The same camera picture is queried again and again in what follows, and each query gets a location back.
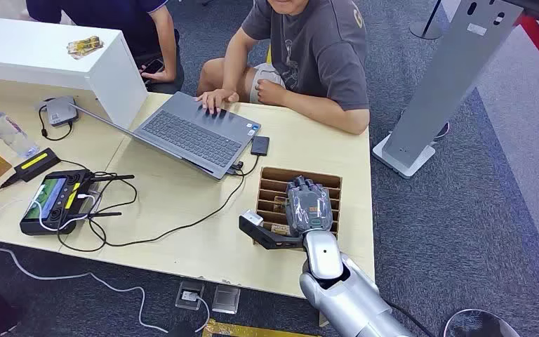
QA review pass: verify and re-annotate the black smartphone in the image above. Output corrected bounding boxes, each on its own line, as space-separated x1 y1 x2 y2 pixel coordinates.
141 58 166 77

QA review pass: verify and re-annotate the white controller cable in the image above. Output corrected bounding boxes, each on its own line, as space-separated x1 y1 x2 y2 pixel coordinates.
31 184 99 232

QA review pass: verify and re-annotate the round base with pole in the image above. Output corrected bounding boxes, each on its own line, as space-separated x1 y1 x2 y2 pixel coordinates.
408 0 445 41

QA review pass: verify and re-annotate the white floor cable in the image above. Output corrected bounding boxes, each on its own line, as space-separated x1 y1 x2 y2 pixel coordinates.
0 238 211 334

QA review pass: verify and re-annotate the person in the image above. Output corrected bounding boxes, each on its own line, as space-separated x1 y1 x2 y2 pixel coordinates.
25 0 186 95
196 0 371 136

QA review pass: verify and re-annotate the yellow floor tape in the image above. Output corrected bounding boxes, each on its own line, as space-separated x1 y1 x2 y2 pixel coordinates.
201 318 322 337

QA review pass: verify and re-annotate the short black hub cable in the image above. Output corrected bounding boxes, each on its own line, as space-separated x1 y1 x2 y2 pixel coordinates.
36 103 74 143

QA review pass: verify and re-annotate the floor socket with plug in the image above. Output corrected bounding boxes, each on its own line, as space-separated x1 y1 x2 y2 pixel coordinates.
174 279 206 312

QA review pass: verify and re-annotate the person's hand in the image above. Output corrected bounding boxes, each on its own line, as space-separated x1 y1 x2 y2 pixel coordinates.
138 64 178 85

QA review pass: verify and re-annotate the slotted cardboard card holder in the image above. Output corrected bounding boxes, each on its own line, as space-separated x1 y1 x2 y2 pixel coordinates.
253 166 344 248

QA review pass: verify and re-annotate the black remote controller with screen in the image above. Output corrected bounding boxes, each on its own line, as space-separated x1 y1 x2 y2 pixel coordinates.
19 168 136 237

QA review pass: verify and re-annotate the clear plastic water bottle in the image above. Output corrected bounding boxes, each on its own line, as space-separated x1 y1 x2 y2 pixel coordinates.
0 105 41 159

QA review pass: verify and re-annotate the long black cable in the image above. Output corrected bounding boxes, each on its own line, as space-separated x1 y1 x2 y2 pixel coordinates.
56 155 260 254

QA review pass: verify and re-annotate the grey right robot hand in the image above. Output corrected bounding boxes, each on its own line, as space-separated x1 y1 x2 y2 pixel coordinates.
284 175 334 235

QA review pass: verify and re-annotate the grey laptop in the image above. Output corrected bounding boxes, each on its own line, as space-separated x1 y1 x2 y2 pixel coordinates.
68 91 262 181

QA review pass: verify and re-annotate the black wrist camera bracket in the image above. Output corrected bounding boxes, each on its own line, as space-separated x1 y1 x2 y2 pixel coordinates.
239 215 306 251

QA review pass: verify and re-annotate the person's left hand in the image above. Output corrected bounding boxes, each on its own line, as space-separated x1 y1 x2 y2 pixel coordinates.
255 78 289 107

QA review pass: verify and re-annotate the black box with yellow stripe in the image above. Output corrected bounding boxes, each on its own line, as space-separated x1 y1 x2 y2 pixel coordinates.
13 147 62 183

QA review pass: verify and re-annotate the grey adapter hub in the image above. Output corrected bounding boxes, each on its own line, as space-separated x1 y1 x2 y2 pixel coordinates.
44 95 80 128

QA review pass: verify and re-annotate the grey kiosk stand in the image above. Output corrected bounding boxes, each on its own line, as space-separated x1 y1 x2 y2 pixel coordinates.
372 0 524 180

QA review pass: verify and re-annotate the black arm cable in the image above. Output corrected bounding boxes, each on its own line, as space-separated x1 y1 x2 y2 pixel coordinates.
385 300 427 337

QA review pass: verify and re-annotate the white box shelf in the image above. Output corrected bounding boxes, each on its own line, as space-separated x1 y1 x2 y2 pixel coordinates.
0 15 149 131

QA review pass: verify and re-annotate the metal floor socket cover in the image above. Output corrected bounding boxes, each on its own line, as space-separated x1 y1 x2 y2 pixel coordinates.
211 284 241 315

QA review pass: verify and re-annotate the stack of patterned cards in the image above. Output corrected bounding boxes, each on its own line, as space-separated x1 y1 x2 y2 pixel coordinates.
67 35 105 60

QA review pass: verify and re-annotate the person's right hand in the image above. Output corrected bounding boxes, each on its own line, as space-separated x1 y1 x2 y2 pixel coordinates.
194 88 241 116

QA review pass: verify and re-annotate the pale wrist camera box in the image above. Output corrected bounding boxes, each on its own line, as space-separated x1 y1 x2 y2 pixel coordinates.
242 209 265 227

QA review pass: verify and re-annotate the round dark disc with rim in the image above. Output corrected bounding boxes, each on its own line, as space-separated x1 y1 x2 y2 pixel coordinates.
443 308 522 337

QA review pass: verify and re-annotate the small black rectangular device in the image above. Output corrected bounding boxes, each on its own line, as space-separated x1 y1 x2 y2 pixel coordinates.
250 136 271 157

